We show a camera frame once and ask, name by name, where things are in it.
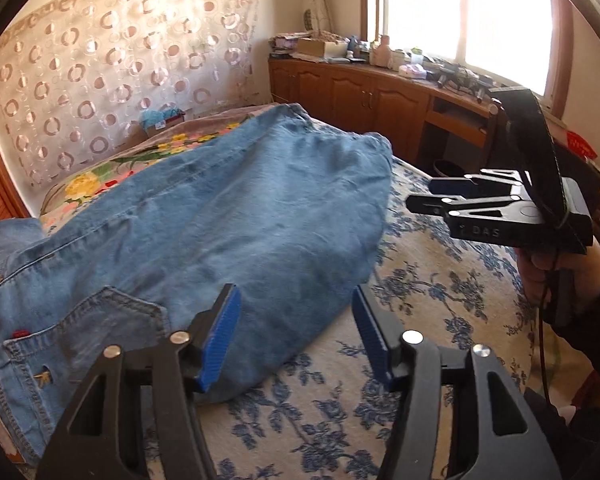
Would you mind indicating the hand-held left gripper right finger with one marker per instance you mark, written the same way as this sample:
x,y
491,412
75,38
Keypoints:
x,y
375,340

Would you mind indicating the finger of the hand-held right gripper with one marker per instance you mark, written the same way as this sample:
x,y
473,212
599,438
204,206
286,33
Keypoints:
x,y
430,205
450,186

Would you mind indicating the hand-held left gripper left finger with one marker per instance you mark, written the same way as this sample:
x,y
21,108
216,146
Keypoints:
x,y
220,340

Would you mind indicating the light blue denim pants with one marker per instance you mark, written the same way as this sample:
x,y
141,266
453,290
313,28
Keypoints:
x,y
205,220

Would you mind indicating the person's right hand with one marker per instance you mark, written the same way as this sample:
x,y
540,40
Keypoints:
x,y
532,270

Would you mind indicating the red paper decoration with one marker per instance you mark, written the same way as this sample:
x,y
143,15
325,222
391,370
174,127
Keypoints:
x,y
580,144

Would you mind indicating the blue floral bedspread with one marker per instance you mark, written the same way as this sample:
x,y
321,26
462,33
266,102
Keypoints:
x,y
430,285

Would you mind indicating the black tools on counter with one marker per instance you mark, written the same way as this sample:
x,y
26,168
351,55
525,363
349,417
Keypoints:
x,y
455,77

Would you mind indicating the white tissue pack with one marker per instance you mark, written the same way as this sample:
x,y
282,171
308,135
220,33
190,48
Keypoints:
x,y
412,70

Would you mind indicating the wooden cabinet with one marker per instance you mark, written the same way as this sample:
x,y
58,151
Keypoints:
x,y
340,90

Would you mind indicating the white plastic bottle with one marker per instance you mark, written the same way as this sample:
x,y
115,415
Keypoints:
x,y
380,51

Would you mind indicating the wooden framed window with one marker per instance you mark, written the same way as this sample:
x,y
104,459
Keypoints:
x,y
455,10

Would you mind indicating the open cardboard box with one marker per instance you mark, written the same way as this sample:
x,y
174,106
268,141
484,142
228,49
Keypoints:
x,y
322,48

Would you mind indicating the colourful floral pillow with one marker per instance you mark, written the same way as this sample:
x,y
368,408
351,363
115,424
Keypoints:
x,y
90,185

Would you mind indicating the stack of papers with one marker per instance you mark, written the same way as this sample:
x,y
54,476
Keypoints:
x,y
286,45

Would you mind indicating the small cardboard box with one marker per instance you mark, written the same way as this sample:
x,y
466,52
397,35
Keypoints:
x,y
174,121

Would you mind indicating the blue crumpled bag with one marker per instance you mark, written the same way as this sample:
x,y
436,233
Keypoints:
x,y
155,117

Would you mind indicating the sheer curtain with circles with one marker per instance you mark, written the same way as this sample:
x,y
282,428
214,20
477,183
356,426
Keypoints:
x,y
105,60

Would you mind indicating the dark oval wall ornament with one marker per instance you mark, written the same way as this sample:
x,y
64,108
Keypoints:
x,y
309,20

